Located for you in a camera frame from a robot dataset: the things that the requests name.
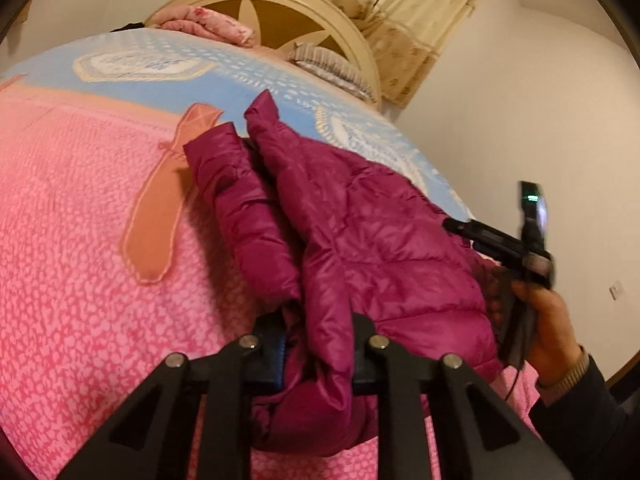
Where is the person's right hand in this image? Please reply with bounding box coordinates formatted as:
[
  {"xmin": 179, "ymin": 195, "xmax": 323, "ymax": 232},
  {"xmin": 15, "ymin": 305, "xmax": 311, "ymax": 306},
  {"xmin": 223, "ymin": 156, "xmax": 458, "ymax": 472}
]
[{"xmin": 512, "ymin": 280, "xmax": 586, "ymax": 386}]

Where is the pink floral folded blanket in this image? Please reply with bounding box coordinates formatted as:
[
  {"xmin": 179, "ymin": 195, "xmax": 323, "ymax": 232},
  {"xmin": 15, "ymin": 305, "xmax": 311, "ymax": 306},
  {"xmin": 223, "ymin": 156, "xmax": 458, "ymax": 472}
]
[{"xmin": 149, "ymin": 5, "xmax": 259, "ymax": 49}]

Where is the person's right forearm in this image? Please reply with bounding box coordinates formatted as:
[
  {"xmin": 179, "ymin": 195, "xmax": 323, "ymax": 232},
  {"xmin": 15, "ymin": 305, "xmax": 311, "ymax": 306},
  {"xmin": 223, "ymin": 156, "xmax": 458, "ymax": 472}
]
[{"xmin": 529, "ymin": 345, "xmax": 631, "ymax": 480}]

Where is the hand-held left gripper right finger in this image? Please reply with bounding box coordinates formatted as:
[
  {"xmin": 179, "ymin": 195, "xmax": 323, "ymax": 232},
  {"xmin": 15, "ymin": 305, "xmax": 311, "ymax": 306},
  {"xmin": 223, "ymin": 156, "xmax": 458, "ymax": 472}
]
[{"xmin": 350, "ymin": 312, "xmax": 576, "ymax": 480}]

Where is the pink and blue printed bedspread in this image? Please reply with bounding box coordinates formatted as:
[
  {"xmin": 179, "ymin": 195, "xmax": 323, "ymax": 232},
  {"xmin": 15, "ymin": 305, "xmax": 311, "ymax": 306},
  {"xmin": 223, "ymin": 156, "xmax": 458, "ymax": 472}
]
[{"xmin": 0, "ymin": 27, "xmax": 541, "ymax": 480}]

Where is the magenta puffer jacket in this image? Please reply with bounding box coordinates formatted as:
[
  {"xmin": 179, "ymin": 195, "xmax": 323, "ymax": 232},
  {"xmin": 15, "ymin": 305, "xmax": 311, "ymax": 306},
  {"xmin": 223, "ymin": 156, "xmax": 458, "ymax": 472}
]
[{"xmin": 182, "ymin": 89, "xmax": 503, "ymax": 457}]

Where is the beige floral curtain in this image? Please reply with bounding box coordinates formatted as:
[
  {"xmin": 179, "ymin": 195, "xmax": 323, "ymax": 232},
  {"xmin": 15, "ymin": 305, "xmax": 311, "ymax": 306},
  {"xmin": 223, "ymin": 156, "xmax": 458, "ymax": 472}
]
[{"xmin": 270, "ymin": 0, "xmax": 501, "ymax": 107}]

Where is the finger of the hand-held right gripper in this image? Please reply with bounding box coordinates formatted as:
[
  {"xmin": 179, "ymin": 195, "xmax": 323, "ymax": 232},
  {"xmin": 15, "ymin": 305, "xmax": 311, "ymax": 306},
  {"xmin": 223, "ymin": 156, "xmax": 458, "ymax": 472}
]
[{"xmin": 442, "ymin": 217, "xmax": 524, "ymax": 261}]

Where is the black cable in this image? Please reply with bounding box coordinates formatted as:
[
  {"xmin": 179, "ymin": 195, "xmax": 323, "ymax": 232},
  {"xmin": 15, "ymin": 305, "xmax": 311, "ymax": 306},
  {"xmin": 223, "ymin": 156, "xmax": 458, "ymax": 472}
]
[{"xmin": 502, "ymin": 365, "xmax": 524, "ymax": 404}]

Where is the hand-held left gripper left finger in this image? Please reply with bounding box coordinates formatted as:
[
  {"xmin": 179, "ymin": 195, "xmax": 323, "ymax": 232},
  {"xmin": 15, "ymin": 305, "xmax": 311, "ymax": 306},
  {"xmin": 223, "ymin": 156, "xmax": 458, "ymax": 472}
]
[{"xmin": 57, "ymin": 311, "xmax": 289, "ymax": 480}]

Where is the cream wooden headboard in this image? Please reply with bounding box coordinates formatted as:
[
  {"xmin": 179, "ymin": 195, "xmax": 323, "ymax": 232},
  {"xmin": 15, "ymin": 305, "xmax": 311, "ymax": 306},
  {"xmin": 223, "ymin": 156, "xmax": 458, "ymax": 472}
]
[{"xmin": 145, "ymin": 0, "xmax": 383, "ymax": 111}]

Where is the striped pillow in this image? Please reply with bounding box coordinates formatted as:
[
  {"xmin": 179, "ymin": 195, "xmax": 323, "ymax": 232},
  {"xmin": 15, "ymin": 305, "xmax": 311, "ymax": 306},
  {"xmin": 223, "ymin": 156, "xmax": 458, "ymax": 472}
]
[{"xmin": 287, "ymin": 42, "xmax": 376, "ymax": 101}]

